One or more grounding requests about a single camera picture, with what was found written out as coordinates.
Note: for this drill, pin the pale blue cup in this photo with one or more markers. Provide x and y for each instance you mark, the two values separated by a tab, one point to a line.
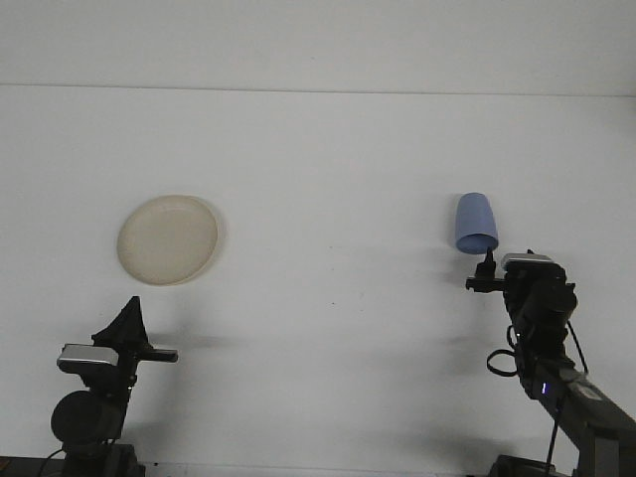
474	218

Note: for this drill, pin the pale round plate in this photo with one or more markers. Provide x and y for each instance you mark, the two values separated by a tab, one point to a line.
166	238

